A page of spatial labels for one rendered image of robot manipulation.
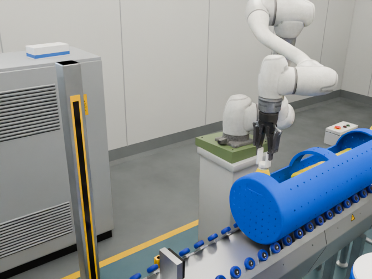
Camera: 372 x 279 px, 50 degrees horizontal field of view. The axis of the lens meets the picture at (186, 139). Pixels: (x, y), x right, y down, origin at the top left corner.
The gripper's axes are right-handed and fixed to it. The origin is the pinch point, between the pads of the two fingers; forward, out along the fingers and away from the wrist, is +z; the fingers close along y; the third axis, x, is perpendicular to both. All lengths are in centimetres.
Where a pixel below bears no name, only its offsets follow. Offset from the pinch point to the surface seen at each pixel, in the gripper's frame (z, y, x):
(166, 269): 25, 5, -53
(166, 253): 20, 4, -52
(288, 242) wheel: 31.1, 17.0, -0.4
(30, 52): -21, -166, -33
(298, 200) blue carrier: 11.3, 18.2, 0.1
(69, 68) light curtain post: -41, -25, -68
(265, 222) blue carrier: 20.2, 12.2, -10.4
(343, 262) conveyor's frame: 122, -12, 120
